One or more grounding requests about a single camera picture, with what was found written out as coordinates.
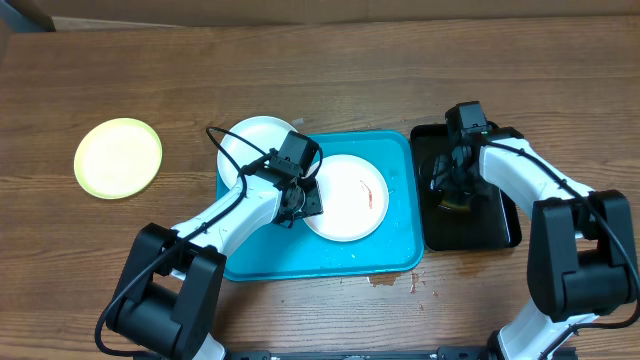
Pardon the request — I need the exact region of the green yellow sponge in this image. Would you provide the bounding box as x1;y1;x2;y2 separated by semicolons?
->
439;197;471;212

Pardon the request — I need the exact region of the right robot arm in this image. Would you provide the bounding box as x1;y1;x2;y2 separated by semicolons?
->
430;101;639;359

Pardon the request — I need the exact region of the white plate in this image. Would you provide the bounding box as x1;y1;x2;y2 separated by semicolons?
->
304;154;390;242
217;116;296;188

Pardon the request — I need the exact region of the yellow-green rimmed plate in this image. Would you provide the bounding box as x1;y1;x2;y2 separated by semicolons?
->
74;118;163;200

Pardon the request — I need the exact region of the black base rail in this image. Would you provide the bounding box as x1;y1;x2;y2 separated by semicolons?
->
194;346;499;360

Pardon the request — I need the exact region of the black water tray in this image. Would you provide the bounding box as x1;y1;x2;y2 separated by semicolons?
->
410;124;522;251

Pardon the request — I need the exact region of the teal plastic tray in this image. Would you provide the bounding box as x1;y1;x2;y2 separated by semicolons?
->
225;130;425;282

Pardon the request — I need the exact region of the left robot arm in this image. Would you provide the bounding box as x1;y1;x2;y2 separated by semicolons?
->
94;131;323;359

